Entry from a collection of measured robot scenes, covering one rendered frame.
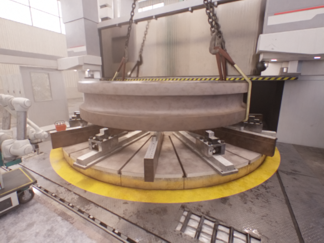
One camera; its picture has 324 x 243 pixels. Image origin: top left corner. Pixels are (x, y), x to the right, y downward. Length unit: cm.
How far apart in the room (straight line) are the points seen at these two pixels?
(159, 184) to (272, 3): 395
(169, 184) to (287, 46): 309
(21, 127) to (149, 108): 186
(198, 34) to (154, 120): 377
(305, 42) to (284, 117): 255
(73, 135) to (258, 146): 407
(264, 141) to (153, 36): 499
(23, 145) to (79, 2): 536
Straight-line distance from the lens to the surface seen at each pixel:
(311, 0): 427
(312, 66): 467
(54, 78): 723
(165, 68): 606
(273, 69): 454
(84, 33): 666
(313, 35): 370
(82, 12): 680
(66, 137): 417
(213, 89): 309
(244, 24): 565
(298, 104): 566
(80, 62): 620
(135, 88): 285
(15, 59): 666
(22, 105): 265
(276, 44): 360
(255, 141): 380
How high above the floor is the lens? 176
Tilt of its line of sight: 11 degrees down
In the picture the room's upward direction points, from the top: straight up
